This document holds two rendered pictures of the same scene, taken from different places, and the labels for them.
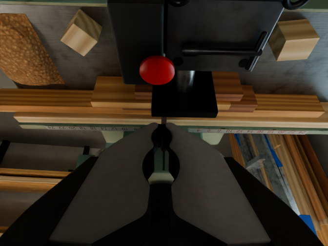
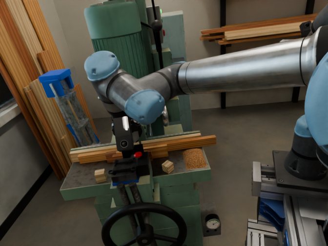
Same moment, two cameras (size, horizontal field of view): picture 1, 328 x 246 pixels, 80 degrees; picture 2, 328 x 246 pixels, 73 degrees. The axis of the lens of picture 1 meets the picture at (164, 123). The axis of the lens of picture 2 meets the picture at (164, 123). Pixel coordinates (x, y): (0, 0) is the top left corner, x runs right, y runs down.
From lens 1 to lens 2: 0.65 m
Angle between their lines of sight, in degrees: 4
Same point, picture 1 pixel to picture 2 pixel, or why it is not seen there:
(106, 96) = (161, 148)
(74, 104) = (176, 143)
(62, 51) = (178, 162)
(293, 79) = (92, 167)
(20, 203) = not seen: hidden behind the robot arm
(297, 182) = (46, 112)
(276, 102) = (96, 157)
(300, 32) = (99, 176)
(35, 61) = (186, 156)
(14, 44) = (190, 160)
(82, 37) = (166, 164)
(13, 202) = not seen: hidden behind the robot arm
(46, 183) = not seen: hidden behind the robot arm
